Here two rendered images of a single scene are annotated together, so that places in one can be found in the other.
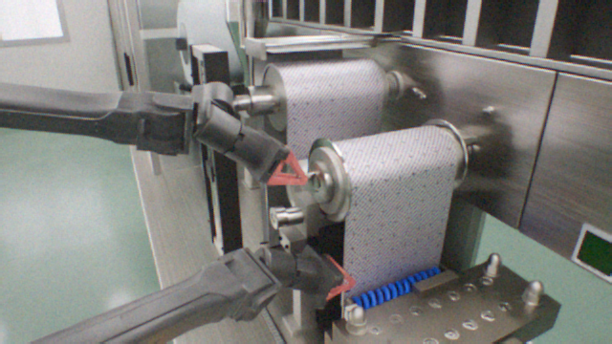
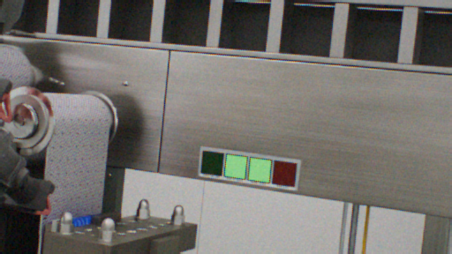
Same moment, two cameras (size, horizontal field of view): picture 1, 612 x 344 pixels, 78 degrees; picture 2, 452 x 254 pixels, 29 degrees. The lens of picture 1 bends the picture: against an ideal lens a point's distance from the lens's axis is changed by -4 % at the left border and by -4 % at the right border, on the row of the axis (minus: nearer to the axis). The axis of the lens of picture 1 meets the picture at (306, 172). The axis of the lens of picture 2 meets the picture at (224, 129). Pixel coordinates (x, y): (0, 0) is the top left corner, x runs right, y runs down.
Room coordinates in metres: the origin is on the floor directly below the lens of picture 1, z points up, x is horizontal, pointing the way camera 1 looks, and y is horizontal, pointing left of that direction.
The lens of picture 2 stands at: (-1.06, 0.83, 1.37)
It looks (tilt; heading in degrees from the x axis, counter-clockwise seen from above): 3 degrees down; 320
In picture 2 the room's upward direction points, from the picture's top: 6 degrees clockwise
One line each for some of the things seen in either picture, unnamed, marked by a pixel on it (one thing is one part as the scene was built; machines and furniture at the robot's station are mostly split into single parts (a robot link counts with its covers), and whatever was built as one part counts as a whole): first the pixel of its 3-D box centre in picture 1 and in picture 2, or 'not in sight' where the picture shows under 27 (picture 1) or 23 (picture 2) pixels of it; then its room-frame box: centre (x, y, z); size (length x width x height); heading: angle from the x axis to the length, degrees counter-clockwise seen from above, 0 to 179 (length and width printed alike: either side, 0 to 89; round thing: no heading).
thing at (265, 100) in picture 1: (261, 100); not in sight; (0.83, 0.09, 1.33); 0.06 x 0.06 x 0.06; 26
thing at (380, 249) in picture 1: (397, 248); (75, 187); (0.61, -0.17, 1.11); 0.23 x 0.01 x 0.18; 116
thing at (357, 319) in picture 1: (357, 317); (65, 222); (0.49, -0.09, 1.05); 0.04 x 0.04 x 0.04
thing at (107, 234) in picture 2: not in sight; (108, 229); (0.41, -0.14, 1.05); 0.04 x 0.04 x 0.04
